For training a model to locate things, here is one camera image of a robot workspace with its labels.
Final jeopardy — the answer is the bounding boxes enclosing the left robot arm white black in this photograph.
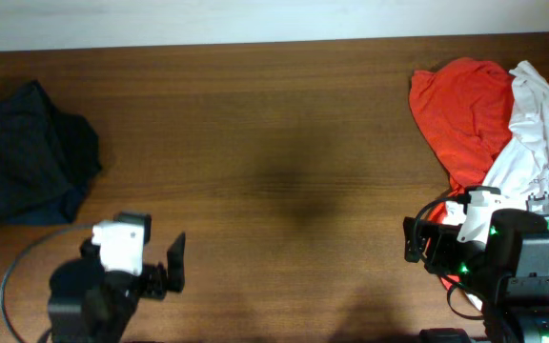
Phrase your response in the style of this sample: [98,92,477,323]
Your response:
[48,212,186,343]

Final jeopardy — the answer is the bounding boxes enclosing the red t-shirt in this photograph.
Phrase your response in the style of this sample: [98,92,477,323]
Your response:
[407,56,549,313]

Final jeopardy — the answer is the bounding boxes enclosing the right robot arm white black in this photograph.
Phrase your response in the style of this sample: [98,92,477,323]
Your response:
[403,209,549,342]

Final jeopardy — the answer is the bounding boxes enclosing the black t-shirt white lettering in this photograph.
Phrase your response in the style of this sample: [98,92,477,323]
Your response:
[0,81,101,222]

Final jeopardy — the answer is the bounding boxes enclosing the folded navy blue garment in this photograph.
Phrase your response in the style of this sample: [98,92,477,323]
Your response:
[3,183,89,226]

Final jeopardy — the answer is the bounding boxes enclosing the white t-shirt pixel print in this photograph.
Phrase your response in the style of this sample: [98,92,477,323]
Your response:
[445,59,549,311]

